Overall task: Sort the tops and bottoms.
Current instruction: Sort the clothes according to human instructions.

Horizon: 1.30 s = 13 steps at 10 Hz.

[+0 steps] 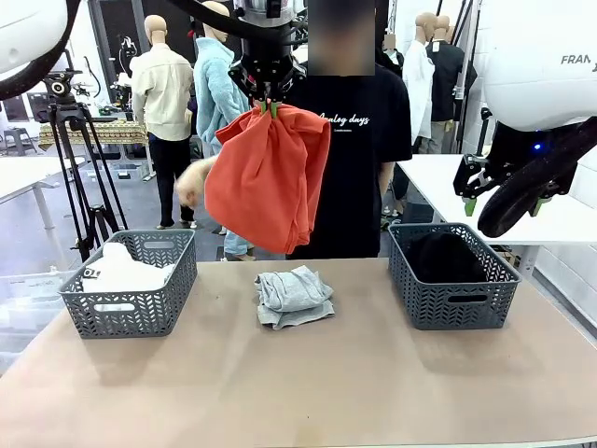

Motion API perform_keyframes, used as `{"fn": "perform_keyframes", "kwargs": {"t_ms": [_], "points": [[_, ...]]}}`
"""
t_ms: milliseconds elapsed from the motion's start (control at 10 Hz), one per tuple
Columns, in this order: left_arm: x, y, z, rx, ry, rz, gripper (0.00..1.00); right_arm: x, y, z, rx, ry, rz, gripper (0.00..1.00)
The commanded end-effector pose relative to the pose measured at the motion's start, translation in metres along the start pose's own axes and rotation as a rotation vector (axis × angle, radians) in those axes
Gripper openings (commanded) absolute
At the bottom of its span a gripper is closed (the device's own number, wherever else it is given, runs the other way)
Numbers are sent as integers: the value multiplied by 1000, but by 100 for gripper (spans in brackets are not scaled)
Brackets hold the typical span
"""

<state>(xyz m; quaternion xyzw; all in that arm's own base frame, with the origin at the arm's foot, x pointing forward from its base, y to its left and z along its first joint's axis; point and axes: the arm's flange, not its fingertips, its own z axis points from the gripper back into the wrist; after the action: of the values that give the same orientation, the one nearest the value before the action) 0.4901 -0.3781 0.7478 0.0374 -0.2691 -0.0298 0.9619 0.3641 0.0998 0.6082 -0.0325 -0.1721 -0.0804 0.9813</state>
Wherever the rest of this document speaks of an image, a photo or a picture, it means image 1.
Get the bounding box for grey shorts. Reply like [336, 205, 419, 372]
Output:
[254, 264, 336, 331]

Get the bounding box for mannequin in black shirt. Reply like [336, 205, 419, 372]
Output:
[426, 14, 479, 155]

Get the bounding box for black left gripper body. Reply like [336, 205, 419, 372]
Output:
[240, 18, 296, 90]

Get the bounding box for person's right forearm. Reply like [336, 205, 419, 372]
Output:
[198, 155, 223, 181]

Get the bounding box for person in black t-shirt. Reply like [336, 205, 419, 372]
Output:
[284, 0, 412, 260]

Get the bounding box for black camera tripod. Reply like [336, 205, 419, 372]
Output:
[36, 49, 130, 263]

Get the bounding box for black light stand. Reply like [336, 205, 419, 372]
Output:
[476, 105, 495, 155]

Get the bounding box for person's left forearm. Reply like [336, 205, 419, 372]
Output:
[380, 161, 398, 211]

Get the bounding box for right arm black cable sleeve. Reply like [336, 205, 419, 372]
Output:
[478, 119, 597, 239]

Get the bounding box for grey plastic woven-pattern basket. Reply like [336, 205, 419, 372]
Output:
[387, 222, 522, 331]
[59, 228, 198, 340]

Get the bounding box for orange top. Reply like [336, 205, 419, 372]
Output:
[203, 103, 332, 256]

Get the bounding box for white side table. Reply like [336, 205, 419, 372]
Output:
[0, 156, 88, 231]

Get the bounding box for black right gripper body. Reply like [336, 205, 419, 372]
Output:
[487, 121, 579, 197]

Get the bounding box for grey plastic stool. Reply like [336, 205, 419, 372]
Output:
[3, 128, 37, 158]

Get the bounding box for table with patterned cloth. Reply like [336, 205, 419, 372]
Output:
[37, 119, 149, 148]

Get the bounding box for mannequin in cream shirt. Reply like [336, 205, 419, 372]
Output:
[129, 14, 197, 230]

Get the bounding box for mannequin in blue fleece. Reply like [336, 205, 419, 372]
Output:
[193, 1, 257, 261]

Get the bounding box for clear plastic storage box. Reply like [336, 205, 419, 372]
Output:
[0, 269, 66, 323]
[0, 321, 38, 372]

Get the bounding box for white black-printed t-shirt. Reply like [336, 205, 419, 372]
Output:
[82, 241, 176, 294]

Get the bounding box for black trousers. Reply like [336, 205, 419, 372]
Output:
[405, 231, 489, 285]

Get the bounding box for white table with rounded corner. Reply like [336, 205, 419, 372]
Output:
[396, 152, 597, 247]

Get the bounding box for person's right hand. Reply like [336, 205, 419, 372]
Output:
[175, 161, 211, 207]

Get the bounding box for mannequin in white shirt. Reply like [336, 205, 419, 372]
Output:
[401, 12, 437, 155]

